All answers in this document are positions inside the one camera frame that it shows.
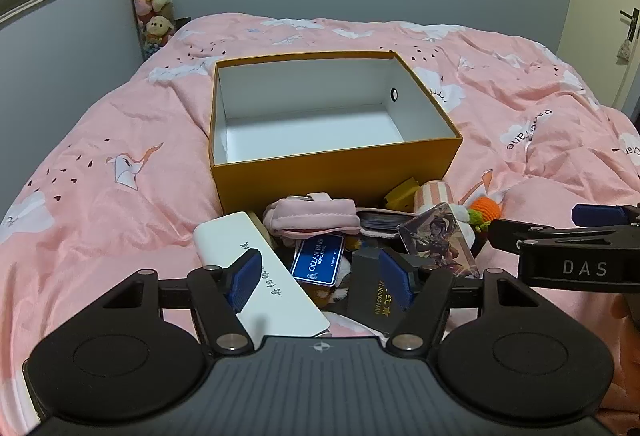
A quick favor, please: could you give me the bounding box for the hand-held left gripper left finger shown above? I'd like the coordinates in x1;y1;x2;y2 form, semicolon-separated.
92;248;263;354

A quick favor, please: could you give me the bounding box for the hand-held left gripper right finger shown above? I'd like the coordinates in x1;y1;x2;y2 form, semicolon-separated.
378;248;551;354

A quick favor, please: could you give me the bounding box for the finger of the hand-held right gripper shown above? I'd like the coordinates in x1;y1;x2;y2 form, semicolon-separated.
487;218;640;253
571;203;640;227

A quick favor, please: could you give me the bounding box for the black box with gold print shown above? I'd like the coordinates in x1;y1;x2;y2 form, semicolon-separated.
345;248;426;337

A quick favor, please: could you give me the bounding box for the crochet flower toy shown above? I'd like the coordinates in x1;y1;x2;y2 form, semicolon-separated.
467;196;503;231

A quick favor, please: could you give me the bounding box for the long white box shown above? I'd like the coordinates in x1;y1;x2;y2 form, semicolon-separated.
192;211;332;349

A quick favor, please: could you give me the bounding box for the clear acrylic figure stand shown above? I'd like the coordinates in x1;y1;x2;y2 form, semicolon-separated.
396;203;481;279

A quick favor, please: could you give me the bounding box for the orange and blue plush toy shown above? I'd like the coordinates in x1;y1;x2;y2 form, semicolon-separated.
312;261;353;311

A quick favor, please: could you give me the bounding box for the blue card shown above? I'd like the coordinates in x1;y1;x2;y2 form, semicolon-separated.
290;236;346;287

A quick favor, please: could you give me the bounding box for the yellow toy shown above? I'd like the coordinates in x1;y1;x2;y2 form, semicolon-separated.
385;177;418;211

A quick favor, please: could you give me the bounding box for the pink striped plush toy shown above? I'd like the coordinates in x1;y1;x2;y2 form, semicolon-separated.
412;181;476;237

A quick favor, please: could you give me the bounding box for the pink fabric pouch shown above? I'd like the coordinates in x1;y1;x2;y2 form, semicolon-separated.
262;192;360;237

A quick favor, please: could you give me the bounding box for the orange cardboard box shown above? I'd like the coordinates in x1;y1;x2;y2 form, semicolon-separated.
209;50;464;217

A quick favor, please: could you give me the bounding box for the person's right forearm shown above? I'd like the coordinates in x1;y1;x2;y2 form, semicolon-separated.
607;296;640;417

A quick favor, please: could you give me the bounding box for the pink printed blanket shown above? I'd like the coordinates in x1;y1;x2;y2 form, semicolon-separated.
0;13;640;436

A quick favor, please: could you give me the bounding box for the black door handle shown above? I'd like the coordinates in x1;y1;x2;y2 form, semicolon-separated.
619;8;640;41

